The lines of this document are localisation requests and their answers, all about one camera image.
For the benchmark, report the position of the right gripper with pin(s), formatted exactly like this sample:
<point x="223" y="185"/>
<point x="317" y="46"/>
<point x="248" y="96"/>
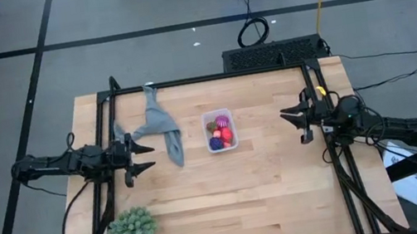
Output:
<point x="313" y="117"/>

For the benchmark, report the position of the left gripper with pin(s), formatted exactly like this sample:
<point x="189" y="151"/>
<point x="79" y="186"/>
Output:
<point x="127" y="159"/>

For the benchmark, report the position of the red green dragon fruit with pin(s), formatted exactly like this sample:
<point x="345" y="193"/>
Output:
<point x="227" y="135"/>

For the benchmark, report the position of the purple toy blackberry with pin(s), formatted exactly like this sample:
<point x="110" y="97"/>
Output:
<point x="216" y="144"/>

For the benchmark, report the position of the purple white striped onion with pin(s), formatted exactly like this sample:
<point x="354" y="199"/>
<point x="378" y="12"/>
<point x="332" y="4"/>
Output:
<point x="222" y="121"/>

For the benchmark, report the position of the red fruit with green leaves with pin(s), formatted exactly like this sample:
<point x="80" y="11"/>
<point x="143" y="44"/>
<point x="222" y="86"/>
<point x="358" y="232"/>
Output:
<point x="211" y="127"/>

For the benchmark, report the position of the pink round toy fruit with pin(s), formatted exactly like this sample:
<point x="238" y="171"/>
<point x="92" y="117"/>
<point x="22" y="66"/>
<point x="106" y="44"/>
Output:
<point x="217" y="134"/>
<point x="227" y="145"/>

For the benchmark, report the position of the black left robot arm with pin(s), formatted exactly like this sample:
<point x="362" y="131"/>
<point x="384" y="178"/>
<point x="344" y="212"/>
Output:
<point x="56" y="164"/>

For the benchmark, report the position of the clear plastic tupperware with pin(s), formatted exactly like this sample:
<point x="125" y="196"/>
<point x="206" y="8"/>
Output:
<point x="204" y="117"/>

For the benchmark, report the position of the yellow tape tag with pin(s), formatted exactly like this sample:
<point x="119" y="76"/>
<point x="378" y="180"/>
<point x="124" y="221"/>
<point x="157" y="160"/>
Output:
<point x="320" y="91"/>

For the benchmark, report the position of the grey cloth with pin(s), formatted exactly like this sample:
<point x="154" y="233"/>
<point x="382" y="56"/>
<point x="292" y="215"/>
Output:
<point x="159" y="122"/>

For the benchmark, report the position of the black keyboard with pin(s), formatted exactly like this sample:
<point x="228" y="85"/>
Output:
<point x="274" y="54"/>

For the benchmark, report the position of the green artificial plant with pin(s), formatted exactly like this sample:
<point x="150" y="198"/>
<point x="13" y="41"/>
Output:
<point x="132" y="230"/>

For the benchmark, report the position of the white paper sheet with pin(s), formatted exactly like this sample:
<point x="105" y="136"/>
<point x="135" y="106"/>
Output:
<point x="410" y="186"/>

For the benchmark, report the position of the black table frame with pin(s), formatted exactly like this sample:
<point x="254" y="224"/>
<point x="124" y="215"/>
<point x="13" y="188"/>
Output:
<point x="206" y="78"/>

